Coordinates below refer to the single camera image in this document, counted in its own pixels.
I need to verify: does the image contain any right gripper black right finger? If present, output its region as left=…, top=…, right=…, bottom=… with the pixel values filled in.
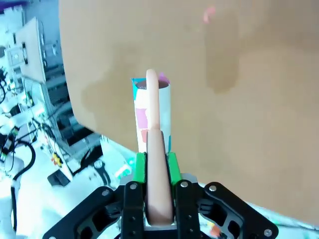
left=166, top=151, right=280, bottom=239

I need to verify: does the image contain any beige flat panel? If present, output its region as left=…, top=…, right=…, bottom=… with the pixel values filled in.
left=14, top=16, right=47, bottom=85

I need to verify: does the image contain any peach plastic utensil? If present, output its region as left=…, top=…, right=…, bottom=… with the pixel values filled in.
left=145, top=69, right=174, bottom=226

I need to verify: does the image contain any white cup with colourful patches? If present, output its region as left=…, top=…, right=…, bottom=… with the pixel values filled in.
left=131, top=72, right=173, bottom=153

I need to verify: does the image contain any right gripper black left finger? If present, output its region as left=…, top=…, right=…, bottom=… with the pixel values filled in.
left=42, top=151, right=148, bottom=239

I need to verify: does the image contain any black looped floor cable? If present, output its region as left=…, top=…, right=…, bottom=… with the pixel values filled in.
left=9, top=139, right=37, bottom=184

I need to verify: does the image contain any small pink item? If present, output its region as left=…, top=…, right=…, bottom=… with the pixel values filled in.
left=202, top=6, right=216, bottom=25

